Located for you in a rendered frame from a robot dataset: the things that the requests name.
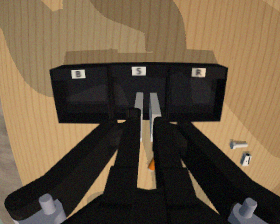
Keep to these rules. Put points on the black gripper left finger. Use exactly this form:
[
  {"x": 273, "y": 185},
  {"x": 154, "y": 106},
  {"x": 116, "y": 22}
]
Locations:
[{"x": 55, "y": 195}]

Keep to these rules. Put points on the grey metal bolt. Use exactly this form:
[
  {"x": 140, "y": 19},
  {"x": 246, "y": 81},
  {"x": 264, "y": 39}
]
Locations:
[{"x": 234, "y": 145}]

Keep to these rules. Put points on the orange battery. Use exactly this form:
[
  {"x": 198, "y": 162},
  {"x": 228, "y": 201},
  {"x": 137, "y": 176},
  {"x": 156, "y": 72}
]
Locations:
[{"x": 151, "y": 165}]

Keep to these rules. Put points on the black rack of bins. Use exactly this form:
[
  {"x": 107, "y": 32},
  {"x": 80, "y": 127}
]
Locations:
[{"x": 193, "y": 97}]

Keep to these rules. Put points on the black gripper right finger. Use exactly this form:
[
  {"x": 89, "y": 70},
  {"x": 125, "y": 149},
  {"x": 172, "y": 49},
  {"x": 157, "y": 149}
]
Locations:
[{"x": 223, "y": 182}]

